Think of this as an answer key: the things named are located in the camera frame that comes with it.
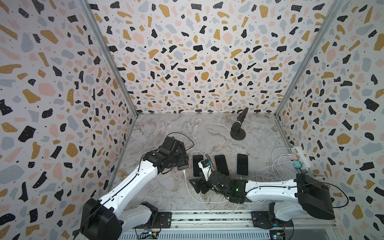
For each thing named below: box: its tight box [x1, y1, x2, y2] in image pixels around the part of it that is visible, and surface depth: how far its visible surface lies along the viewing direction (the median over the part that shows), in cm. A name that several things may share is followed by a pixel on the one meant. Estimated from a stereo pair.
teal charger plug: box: [293, 160, 304, 169], surface depth 96 cm
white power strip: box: [291, 146, 311, 170], surface depth 97 cm
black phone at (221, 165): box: [214, 154, 230, 176], surface depth 95 cm
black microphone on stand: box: [230, 107, 249, 141], surface depth 101 cm
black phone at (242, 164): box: [237, 153, 249, 176], surface depth 96 cm
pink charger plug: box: [291, 153, 300, 161], surface depth 99 cm
